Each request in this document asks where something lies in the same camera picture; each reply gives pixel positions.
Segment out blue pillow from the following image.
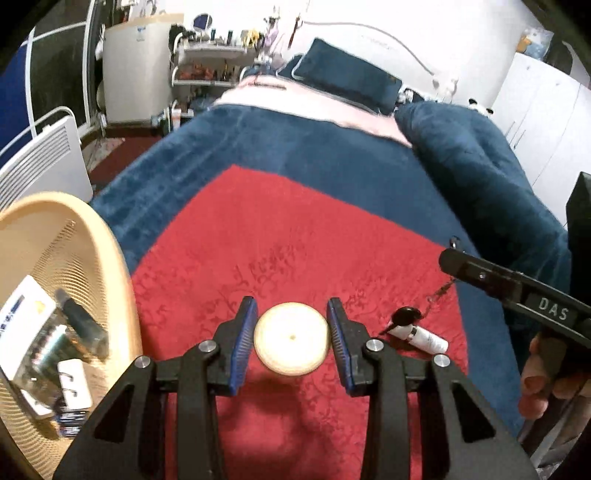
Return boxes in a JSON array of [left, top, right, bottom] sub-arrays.
[[288, 38, 402, 115]]

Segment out person right hand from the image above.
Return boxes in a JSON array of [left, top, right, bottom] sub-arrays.
[[518, 335, 590, 420]]

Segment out white wall plug adapter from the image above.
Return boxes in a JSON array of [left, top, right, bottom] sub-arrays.
[[57, 359, 94, 411]]

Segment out white cylindrical bottle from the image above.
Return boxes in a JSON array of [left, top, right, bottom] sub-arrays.
[[388, 324, 449, 355]]

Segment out red patterned cloth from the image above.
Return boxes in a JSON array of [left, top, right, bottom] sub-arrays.
[[132, 167, 468, 479]]

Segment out pack of AA batteries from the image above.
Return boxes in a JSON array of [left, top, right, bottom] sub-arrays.
[[53, 410, 89, 438]]

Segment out white panel heater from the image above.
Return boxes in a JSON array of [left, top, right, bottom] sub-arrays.
[[0, 106, 93, 210]]

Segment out orange mesh basket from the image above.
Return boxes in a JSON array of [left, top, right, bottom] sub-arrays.
[[1, 192, 142, 479]]

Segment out pink blanket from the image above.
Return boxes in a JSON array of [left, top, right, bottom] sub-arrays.
[[214, 75, 412, 148]]

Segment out white shelf rack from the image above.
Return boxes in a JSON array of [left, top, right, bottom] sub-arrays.
[[169, 25, 266, 126]]

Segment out white medicine box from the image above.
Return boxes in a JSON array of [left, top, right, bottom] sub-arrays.
[[0, 275, 56, 380]]

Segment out white washing machine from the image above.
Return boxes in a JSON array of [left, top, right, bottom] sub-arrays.
[[102, 14, 184, 124]]

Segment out glass jar gold lid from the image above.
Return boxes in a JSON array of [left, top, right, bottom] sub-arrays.
[[12, 321, 89, 407]]

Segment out round cream wooden lid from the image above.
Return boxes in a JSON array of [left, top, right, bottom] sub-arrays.
[[253, 302, 329, 377]]

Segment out dark blue spray bottle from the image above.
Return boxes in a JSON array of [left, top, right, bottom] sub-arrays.
[[55, 288, 109, 361]]

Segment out blue velvet blanket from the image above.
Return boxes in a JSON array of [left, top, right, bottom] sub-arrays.
[[92, 102, 571, 432]]

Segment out black car key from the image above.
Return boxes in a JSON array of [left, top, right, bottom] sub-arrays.
[[380, 306, 423, 335]]

